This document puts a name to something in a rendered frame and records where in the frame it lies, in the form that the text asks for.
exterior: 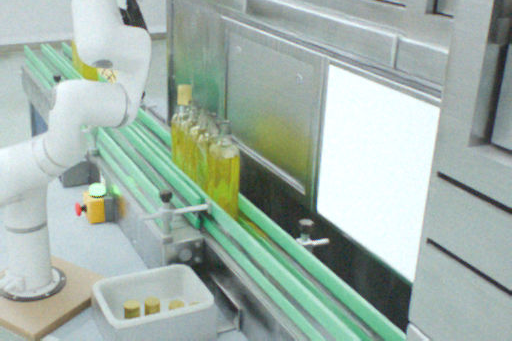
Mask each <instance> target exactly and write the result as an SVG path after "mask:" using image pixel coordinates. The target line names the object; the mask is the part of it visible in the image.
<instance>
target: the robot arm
mask: <svg viewBox="0 0 512 341"><path fill-rule="evenodd" d="M138 1H140V2H143V1H144V0H138ZM70 7H71V15H73V25H74V32H75V41H76V49H77V54H78V56H79V58H80V59H81V60H82V62H83V63H85V64H87V65H89V66H92V67H95V68H101V69H108V70H117V71H118V76H117V79H116V83H106V82H99V81H88V80H68V81H64V82H62V83H60V84H59V85H58V86H57V87H55V88H54V89H53V92H52V94H51V97H50V105H49V130H48V131H47V132H46V134H44V135H43V136H41V137H39V138H37V139H35V140H32V141H27V142H23V143H20V144H17V145H13V146H9V147H6V149H3V150H0V208H3V207H6V208H5V212H4V226H5V235H6V244H7V253H8V263H9V269H8V270H6V276H5V277H3V278H2V280H0V289H2V287H3V290H5V292H8V293H10V294H12V295H15V296H21V297H33V296H38V295H42V294H46V293H48V292H50V291H52V289H53V288H55V287H56V286H58V284H59V282H60V275H59V273H58V271H56V270H54V269H52V264H51V252H50V240H49V228H48V215H47V190H48V183H50V182H52V181H53V180H54V179H57V178H58V176H59V175H61V174H62V173H63V172H65V171H66V170H68V169H70V168H72V167H73V166H75V165H76V164H78V163H79V161H81V160H82V158H84V157H85V155H86V153H87V150H88V144H87V140H86V137H85V135H84V132H82V130H81V129H80V127H81V126H82V125H84V126H103V127H113V128H123V127H127V126H129V125H130V124H131V123H132V122H133V121H134V119H135V116H136V114H137V111H138V108H139V104H141V99H142V96H143V92H144V87H145V84H146V81H147V77H148V71H149V67H150V61H151V39H150V36H149V31H148V28H147V25H146V23H145V20H144V16H143V14H142V11H140V9H139V6H138V3H137V1H136V0H70ZM118 9H119V12H120V15H121V16H123V17H121V18H122V21H123V24H124V25H122V24H121V23H120V18H119V12H118Z"/></svg>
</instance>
